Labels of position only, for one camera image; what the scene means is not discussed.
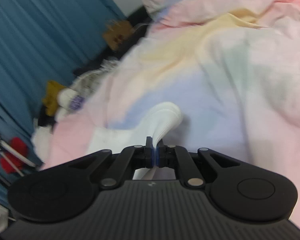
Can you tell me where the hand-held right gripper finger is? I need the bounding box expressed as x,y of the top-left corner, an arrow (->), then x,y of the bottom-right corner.
69,136 -> 156,189
156,139 -> 241,188

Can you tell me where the yellow cloth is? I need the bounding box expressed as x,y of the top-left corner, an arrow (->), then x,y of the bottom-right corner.
42,80 -> 68,117

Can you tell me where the red cloth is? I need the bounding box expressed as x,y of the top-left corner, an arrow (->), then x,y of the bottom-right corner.
0,137 -> 29,174

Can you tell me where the blue curtain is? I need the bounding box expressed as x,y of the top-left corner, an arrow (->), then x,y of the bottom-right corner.
0,0 -> 127,209

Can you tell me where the grey patterned cloth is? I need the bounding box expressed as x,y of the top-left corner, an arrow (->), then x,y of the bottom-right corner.
71,59 -> 120,93

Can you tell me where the pastel rainbow blanket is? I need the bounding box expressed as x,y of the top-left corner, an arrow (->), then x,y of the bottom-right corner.
32,0 -> 300,233

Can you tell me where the white garment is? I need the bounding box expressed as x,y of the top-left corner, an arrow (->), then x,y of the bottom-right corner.
89,101 -> 183,180

